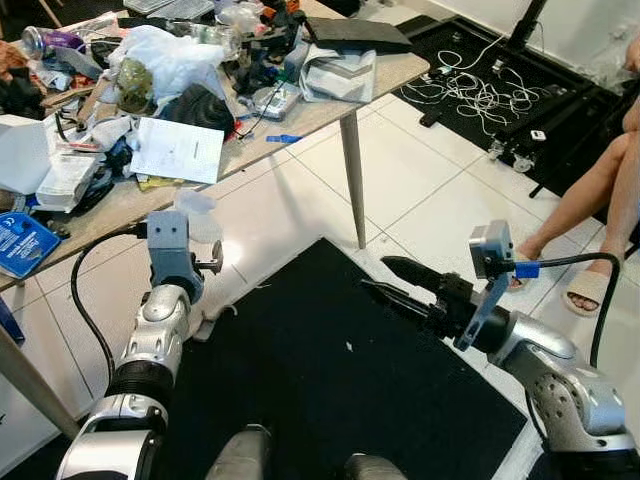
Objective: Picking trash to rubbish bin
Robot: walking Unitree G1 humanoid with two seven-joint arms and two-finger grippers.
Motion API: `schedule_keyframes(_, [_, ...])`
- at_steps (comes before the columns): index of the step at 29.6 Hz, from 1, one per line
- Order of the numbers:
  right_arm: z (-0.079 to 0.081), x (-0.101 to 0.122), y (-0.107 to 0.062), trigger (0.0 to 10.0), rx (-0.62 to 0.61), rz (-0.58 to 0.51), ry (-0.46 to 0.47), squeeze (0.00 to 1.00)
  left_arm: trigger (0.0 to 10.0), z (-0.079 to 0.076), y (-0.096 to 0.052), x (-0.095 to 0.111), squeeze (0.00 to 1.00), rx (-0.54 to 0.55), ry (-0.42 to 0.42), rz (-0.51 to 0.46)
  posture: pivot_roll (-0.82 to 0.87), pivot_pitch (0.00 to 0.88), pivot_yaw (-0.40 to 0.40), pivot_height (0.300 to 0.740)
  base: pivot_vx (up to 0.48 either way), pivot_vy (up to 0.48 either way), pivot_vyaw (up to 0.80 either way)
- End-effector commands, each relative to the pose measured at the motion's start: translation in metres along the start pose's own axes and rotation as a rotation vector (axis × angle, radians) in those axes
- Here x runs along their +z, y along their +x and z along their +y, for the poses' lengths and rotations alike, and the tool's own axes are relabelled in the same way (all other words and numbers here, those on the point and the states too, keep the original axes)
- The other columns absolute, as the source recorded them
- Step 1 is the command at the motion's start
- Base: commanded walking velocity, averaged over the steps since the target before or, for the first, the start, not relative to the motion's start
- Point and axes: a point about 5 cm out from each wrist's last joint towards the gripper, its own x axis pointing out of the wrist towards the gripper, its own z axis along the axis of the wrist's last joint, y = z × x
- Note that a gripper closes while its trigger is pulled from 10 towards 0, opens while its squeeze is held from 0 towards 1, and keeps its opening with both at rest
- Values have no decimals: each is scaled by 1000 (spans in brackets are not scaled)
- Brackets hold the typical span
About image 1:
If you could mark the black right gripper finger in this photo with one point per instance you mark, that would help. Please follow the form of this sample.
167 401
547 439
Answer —
412 273
400 302

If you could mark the clear plastic cup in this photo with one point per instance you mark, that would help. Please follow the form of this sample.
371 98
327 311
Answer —
198 210

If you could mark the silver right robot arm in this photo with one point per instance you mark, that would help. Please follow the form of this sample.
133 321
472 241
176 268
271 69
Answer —
560 385

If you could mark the beige sandal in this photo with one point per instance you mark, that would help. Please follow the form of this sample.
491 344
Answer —
588 292
520 280

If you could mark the black floor mat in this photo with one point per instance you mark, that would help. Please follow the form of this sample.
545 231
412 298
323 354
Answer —
330 370

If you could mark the white paper sheet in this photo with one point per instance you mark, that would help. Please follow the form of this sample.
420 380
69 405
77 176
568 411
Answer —
178 150

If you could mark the black cap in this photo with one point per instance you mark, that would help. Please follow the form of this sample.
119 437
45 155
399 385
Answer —
200 108

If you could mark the white wrapped packet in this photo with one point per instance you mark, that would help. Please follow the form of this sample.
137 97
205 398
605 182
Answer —
65 180

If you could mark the grey right robot leg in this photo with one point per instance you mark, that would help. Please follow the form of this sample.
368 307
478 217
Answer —
375 468

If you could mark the grey robot leg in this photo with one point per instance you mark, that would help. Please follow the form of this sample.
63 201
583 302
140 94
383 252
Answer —
240 455
375 468

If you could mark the wooden table with metal legs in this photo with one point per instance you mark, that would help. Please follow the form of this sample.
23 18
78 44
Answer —
300 118

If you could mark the person's bare leg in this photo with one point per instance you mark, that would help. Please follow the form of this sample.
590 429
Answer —
625 220
585 195

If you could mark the blue printed packet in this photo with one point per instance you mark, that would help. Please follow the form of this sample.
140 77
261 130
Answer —
25 245

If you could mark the white charger plug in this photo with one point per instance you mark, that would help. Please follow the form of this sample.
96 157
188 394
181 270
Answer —
537 136

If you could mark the grey left robot leg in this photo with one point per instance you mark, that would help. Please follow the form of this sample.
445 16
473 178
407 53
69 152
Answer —
240 455

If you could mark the white plastic bag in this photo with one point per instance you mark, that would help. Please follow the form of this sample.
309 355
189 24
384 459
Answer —
175 55

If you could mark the white folded cloth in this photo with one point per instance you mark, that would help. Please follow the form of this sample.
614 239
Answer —
335 75

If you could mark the white cardboard box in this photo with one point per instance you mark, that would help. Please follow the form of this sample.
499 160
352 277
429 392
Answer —
22 155

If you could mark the clear plastic bottle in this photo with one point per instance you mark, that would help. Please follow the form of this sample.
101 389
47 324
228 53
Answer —
208 35

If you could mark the black laptop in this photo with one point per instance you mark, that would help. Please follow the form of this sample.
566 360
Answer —
355 33

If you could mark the purple metal can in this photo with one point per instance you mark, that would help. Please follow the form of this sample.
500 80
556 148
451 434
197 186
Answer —
55 42

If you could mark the black stand pole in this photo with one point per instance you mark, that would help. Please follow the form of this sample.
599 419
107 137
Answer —
528 22

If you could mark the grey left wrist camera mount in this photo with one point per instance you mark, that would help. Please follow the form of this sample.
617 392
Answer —
170 245

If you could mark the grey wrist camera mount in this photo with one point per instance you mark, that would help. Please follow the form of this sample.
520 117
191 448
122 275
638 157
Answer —
492 245
170 245

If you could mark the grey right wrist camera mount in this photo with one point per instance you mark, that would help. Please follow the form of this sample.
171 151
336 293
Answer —
492 245

